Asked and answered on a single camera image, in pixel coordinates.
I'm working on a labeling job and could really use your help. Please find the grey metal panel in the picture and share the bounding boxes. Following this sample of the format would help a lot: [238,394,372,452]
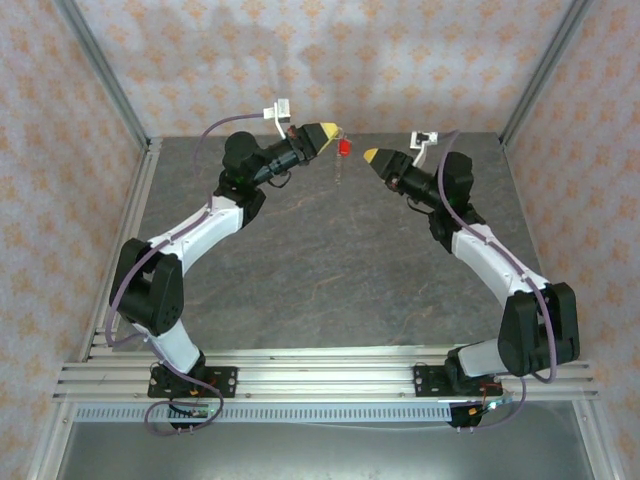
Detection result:
[54,422,599,480]

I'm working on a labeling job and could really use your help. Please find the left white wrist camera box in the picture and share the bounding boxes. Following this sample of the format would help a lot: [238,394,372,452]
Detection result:
[263,98,294,139]

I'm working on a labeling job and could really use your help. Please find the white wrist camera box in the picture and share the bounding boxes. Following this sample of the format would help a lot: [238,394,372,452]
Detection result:
[263,98,294,139]
[409,130,440,169]

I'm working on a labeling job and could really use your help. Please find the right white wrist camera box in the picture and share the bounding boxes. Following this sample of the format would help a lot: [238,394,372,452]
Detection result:
[409,130,440,169]

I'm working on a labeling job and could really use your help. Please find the thin aluminium side rail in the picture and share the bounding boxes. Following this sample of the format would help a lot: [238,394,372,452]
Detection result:
[497,132,571,361]

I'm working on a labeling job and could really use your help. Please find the wide aluminium side rail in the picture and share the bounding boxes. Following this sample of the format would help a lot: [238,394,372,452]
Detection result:
[79,137,164,361]

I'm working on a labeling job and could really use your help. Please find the aluminium corner post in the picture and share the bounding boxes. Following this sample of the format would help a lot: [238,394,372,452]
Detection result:
[52,0,154,150]
[497,0,597,150]

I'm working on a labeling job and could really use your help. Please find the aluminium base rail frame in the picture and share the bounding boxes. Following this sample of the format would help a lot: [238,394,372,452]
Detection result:
[52,347,601,402]

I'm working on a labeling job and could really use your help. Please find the grey slotted cable duct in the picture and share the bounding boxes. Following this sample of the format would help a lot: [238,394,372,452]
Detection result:
[73,403,454,425]

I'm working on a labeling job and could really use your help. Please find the aluminium lower frame bar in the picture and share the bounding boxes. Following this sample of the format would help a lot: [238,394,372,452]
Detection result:
[572,399,627,480]
[27,399,76,480]

